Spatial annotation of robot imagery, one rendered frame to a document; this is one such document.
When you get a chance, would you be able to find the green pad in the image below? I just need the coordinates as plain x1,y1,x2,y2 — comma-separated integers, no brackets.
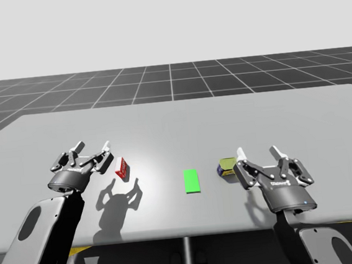
182,168,202,195

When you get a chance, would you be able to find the green and blue rectangular can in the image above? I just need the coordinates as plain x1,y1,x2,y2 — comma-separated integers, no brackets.
214,156,240,179

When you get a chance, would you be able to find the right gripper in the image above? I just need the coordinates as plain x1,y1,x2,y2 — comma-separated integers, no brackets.
230,140,319,218

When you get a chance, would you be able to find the red and white carton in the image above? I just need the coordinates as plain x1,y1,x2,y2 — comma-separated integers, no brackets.
113,155,132,184

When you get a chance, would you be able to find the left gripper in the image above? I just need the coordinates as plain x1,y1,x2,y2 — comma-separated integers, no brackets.
43,137,118,197

